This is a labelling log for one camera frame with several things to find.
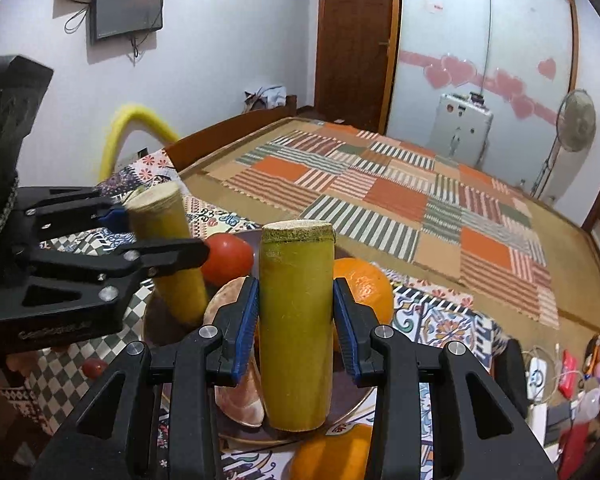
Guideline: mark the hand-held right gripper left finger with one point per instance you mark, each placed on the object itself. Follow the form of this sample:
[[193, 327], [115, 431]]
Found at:
[[245, 325]]

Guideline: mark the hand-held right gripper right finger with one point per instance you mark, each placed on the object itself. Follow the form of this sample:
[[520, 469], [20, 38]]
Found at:
[[347, 330]]

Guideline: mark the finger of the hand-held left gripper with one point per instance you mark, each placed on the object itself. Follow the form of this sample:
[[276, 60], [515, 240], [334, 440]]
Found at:
[[114, 216], [170, 252]]

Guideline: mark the yellow-green sugarcane piece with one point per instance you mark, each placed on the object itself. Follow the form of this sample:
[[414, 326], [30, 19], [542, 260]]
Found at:
[[295, 310], [161, 215]]

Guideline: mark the plain orange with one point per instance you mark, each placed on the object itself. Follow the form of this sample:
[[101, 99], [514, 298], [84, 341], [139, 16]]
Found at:
[[367, 290]]

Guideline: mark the red tomato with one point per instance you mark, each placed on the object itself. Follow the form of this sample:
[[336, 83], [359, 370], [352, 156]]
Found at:
[[227, 260]]

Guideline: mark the purple round plate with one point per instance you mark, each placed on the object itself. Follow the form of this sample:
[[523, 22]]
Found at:
[[344, 402]]

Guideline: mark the peeled pomelo segment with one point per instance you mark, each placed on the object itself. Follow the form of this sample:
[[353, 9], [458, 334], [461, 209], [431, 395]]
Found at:
[[240, 405]]

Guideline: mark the patchwork print tablecloth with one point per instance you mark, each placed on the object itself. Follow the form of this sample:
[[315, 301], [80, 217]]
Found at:
[[430, 320]]

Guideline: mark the yellow foam tube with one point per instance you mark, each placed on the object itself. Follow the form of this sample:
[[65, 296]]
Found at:
[[130, 117]]

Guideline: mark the wooden bed footboard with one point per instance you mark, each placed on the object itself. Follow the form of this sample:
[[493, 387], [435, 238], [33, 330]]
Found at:
[[215, 140]]

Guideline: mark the orange with sticker label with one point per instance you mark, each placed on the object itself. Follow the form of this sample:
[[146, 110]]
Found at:
[[330, 455]]

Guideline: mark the small red grape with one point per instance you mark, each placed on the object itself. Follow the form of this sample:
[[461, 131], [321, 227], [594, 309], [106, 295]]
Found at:
[[96, 368]]

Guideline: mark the striped patchwork blanket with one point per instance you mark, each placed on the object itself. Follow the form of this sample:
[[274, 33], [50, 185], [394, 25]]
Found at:
[[380, 195]]

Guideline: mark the pile of clothes and bags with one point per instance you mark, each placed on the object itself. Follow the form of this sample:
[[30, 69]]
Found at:
[[270, 97]]

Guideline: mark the white charger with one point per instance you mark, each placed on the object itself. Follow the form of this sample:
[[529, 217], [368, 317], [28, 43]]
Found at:
[[536, 377]]

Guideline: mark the red packet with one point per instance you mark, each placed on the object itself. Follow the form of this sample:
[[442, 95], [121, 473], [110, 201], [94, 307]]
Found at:
[[570, 372]]

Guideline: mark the woven straw bed mat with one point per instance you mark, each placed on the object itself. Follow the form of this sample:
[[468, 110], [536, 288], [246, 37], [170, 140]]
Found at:
[[570, 260]]

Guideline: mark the brown wooden door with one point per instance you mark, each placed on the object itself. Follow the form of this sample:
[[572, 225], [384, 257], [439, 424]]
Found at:
[[355, 40]]

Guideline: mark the standing electric fan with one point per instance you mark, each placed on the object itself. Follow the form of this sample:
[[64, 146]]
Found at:
[[575, 120]]

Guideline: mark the sliding wardrobe with pink hearts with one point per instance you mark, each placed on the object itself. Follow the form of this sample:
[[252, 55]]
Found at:
[[520, 20]]

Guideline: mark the small wall-mounted monitor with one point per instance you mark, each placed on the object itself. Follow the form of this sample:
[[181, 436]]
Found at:
[[125, 12]]

